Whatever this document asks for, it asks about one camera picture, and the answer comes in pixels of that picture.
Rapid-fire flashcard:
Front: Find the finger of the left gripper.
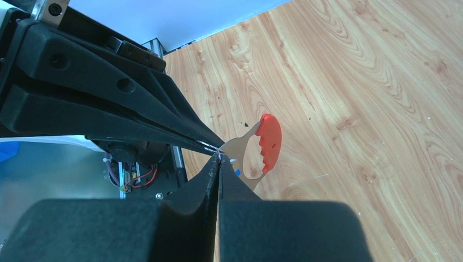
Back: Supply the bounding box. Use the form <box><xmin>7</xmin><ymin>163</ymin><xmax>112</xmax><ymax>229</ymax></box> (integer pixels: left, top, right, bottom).
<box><xmin>14</xmin><ymin>19</ymin><xmax>206</xmax><ymax>126</ymax></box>
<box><xmin>1</xmin><ymin>85</ymin><xmax>217</xmax><ymax>154</ymax></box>

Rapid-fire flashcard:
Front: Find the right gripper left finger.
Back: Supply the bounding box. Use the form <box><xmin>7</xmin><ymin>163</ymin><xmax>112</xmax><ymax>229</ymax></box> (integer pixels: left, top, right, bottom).
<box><xmin>1</xmin><ymin>154</ymin><xmax>221</xmax><ymax>261</ymax></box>

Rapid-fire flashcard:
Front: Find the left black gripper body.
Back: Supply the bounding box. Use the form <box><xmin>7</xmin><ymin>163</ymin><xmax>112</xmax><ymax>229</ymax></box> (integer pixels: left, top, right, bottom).
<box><xmin>1</xmin><ymin>1</ymin><xmax>166</xmax><ymax>73</ymax></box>

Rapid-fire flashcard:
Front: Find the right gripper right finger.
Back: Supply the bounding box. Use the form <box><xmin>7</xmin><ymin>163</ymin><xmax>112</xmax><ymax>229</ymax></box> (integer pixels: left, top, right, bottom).
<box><xmin>218</xmin><ymin>156</ymin><xmax>373</xmax><ymax>261</ymax></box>

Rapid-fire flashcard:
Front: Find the blue tag key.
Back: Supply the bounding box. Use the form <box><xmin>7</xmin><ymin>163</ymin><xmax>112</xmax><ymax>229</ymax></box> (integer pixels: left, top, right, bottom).
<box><xmin>230</xmin><ymin>158</ymin><xmax>242</xmax><ymax>176</ymax></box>

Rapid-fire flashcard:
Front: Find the red handled metal key holder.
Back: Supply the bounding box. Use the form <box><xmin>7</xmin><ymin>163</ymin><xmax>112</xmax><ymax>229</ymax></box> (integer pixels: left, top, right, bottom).
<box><xmin>219</xmin><ymin>114</ymin><xmax>282</xmax><ymax>190</ymax></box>

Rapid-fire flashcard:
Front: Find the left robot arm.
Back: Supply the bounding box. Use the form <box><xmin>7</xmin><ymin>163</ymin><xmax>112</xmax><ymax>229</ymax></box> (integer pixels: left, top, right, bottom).
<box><xmin>1</xmin><ymin>1</ymin><xmax>223</xmax><ymax>165</ymax></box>

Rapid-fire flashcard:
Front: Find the blue plastic bin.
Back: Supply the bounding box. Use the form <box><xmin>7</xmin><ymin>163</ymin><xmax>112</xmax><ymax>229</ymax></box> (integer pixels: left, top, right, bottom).
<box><xmin>0</xmin><ymin>141</ymin><xmax>20</xmax><ymax>162</ymax></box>

